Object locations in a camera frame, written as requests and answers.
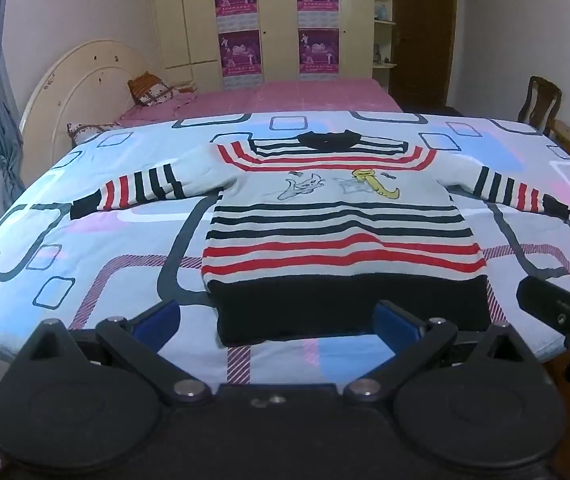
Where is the cream wardrobe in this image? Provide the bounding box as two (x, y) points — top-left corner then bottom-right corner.
(151, 0), (377, 92)

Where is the brown wooden door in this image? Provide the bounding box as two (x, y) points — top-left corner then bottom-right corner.
(390, 0), (458, 112)

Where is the white brown patterned pillow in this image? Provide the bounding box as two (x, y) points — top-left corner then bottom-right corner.
(66, 120), (122, 149)

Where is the striped knit sweater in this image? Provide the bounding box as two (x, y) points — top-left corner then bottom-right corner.
(70, 130), (570, 347)

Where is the cream rounded headboard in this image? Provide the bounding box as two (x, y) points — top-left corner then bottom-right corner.
(19, 40), (158, 150)

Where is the cream corner shelf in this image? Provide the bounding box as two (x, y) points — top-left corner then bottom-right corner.
(372, 0), (399, 94)

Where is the dark wooden chair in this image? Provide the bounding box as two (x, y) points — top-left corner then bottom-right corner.
(517, 76), (563, 136)

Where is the pink bed sheet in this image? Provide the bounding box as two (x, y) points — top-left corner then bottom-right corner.
(118, 78), (403, 128)

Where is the orange striped pillow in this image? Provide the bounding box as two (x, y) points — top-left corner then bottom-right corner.
(128, 71), (198, 107)

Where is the patterned light blue bed sheet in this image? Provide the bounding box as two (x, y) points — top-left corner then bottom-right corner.
(0, 109), (570, 392)

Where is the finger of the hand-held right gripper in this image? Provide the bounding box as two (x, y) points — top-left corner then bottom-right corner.
(516, 275), (570, 341)

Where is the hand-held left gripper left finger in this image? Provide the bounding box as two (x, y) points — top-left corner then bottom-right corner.
(12, 300), (213, 407)

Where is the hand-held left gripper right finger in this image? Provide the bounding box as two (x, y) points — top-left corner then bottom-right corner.
(342, 300), (546, 406)

